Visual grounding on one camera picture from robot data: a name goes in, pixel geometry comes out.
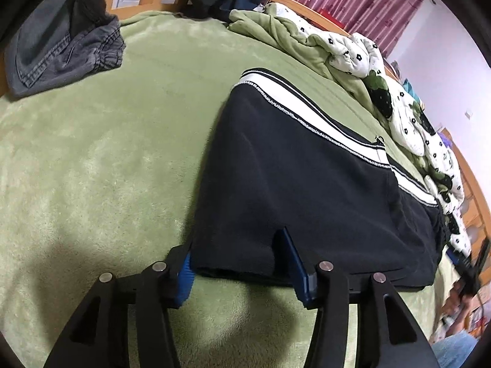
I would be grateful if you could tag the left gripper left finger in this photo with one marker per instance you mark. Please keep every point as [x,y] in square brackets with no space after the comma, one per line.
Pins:
[96,335]

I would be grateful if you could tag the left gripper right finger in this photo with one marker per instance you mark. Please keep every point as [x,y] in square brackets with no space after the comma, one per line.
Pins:
[387,333]

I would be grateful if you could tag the black pants white stripe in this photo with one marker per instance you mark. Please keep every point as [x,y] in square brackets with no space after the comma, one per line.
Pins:
[278,161]

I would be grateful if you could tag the purple object on bed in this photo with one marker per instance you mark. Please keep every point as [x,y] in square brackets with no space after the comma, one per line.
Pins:
[446,140]

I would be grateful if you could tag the white floral quilt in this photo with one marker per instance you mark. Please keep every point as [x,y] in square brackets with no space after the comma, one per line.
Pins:
[358,56]

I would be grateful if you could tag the teal pillow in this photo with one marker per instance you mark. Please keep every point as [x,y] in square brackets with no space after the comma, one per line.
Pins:
[409,88]

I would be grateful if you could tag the grey denim pants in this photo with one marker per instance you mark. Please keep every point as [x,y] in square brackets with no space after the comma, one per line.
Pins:
[61,42]

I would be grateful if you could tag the wooden bed frame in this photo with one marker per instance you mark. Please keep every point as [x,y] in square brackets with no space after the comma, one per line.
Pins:
[473,14]

